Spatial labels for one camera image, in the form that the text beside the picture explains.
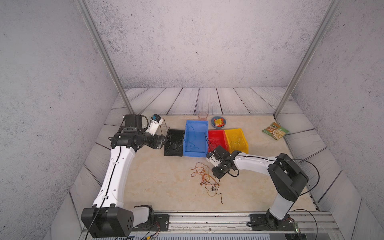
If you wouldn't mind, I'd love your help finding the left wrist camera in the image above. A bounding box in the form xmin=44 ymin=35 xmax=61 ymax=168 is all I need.
xmin=146 ymin=114 xmax=164 ymax=136

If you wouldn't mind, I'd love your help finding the blue storage bin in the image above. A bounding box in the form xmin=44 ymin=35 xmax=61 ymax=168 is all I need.
xmin=183 ymin=120 xmax=209 ymax=158

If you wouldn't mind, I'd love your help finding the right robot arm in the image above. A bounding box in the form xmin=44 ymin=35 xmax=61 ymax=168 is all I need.
xmin=206 ymin=146 xmax=309 ymax=224

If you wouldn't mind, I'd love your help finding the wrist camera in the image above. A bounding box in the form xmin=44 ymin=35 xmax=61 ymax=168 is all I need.
xmin=206 ymin=153 xmax=221 ymax=168
xmin=146 ymin=114 xmax=164 ymax=136

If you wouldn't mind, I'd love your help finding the cable bundle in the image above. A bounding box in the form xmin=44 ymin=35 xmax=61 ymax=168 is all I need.
xmin=190 ymin=162 xmax=224 ymax=205

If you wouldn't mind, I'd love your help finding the grey cable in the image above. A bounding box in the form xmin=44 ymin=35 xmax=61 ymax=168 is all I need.
xmin=166 ymin=133 xmax=184 ymax=154

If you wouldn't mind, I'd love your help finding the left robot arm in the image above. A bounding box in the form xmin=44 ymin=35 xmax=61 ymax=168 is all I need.
xmin=81 ymin=114 xmax=166 ymax=238

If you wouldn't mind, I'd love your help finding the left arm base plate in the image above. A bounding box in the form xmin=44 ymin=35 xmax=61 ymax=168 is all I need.
xmin=132 ymin=214 xmax=170 ymax=232

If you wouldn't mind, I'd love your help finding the aluminium front rail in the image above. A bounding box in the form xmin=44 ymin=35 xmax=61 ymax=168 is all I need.
xmin=129 ymin=210 xmax=344 ymax=240

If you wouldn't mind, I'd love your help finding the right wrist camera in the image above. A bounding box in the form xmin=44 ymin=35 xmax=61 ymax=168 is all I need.
xmin=206 ymin=153 xmax=221 ymax=168

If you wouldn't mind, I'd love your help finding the blue cable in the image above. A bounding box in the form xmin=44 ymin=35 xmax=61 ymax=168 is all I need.
xmin=186 ymin=124 xmax=201 ymax=151

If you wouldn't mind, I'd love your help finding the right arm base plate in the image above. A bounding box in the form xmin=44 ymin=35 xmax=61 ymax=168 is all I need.
xmin=247 ymin=214 xmax=296 ymax=231

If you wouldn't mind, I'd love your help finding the thick yellow cable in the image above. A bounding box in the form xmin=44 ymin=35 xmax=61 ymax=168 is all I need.
xmin=229 ymin=134 xmax=245 ymax=151

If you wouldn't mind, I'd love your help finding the red yellow snack packet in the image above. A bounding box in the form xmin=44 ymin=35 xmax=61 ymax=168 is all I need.
xmin=213 ymin=118 xmax=226 ymax=128

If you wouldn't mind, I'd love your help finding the right aluminium frame post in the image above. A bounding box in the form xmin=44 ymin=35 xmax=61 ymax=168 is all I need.
xmin=273 ymin=0 xmax=342 ymax=119

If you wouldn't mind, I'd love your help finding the yellow storage bin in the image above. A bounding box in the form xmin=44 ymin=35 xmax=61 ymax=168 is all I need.
xmin=225 ymin=129 xmax=249 ymax=154

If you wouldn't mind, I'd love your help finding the blue bowl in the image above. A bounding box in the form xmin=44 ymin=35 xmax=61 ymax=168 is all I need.
xmin=211 ymin=116 xmax=227 ymax=129

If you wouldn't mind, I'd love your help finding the aluminium frame post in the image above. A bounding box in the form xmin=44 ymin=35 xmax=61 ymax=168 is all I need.
xmin=273 ymin=0 xmax=342 ymax=119
xmin=75 ymin=0 xmax=135 ymax=114

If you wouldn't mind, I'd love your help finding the pink plastic cup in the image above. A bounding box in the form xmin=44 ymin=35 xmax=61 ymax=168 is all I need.
xmin=198 ymin=112 xmax=208 ymax=121

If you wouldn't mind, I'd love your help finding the left aluminium frame post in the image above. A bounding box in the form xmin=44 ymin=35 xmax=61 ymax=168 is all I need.
xmin=75 ymin=0 xmax=135 ymax=114

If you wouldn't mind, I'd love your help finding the green food packet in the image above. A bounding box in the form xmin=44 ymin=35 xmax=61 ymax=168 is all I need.
xmin=262 ymin=122 xmax=290 ymax=141

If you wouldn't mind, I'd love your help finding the black storage bin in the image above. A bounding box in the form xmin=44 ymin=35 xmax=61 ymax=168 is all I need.
xmin=164 ymin=129 xmax=185 ymax=157

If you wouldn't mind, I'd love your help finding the red storage bin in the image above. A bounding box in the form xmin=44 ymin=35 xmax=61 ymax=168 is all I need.
xmin=208 ymin=130 xmax=229 ymax=152

